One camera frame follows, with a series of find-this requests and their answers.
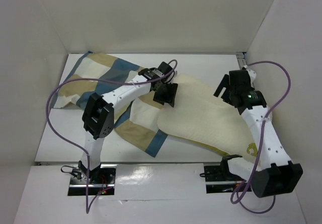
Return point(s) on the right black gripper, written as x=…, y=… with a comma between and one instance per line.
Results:
x=227, y=89

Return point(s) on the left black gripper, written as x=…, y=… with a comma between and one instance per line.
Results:
x=164, y=94

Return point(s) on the cream quilted pillow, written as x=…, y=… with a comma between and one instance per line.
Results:
x=200, y=117

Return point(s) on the blue beige patchwork pillowcase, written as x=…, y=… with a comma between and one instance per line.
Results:
x=101, y=73

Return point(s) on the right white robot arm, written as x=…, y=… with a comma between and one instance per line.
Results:
x=276, y=173

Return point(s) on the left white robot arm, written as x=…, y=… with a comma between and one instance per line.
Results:
x=100, y=110

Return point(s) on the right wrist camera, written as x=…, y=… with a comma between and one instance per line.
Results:
x=252, y=73

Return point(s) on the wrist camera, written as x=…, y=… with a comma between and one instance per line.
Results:
x=165, y=68
x=252, y=73

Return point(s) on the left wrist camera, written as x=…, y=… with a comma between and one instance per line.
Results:
x=165, y=68

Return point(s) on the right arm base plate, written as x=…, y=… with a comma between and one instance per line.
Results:
x=217, y=182

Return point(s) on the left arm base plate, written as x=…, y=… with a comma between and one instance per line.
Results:
x=103, y=181

